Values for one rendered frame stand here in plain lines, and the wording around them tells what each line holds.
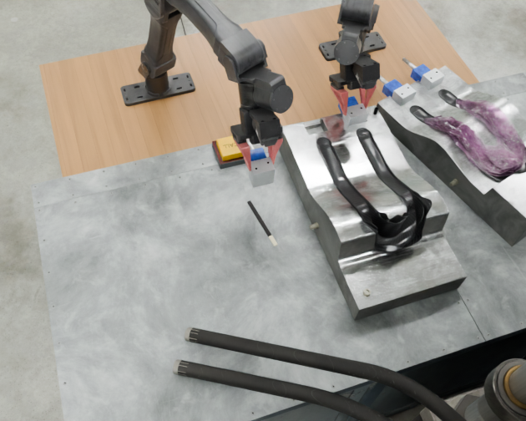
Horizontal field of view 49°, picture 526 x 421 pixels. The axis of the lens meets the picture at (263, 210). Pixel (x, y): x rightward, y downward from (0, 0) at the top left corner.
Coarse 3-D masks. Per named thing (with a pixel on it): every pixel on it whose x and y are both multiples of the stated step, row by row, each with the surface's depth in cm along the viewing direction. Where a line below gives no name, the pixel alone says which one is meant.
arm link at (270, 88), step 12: (264, 48) 115; (228, 60) 112; (264, 60) 116; (228, 72) 114; (252, 72) 115; (264, 72) 113; (264, 84) 111; (276, 84) 110; (264, 96) 112; (276, 96) 111; (288, 96) 113; (276, 108) 112; (288, 108) 114
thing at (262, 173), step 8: (248, 144) 132; (256, 152) 130; (264, 152) 130; (256, 160) 127; (264, 160) 127; (256, 168) 126; (264, 168) 126; (272, 168) 126; (256, 176) 126; (264, 176) 127; (272, 176) 128; (256, 184) 129; (264, 184) 130
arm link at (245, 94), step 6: (240, 84) 116; (246, 84) 115; (252, 84) 115; (240, 90) 117; (246, 90) 116; (252, 90) 116; (240, 96) 118; (246, 96) 117; (252, 96) 117; (240, 102) 119; (246, 102) 118; (252, 102) 117; (258, 108) 119
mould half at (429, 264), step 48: (288, 144) 140; (336, 144) 140; (384, 144) 141; (336, 192) 132; (384, 192) 130; (432, 192) 128; (336, 240) 122; (432, 240) 130; (384, 288) 123; (432, 288) 124
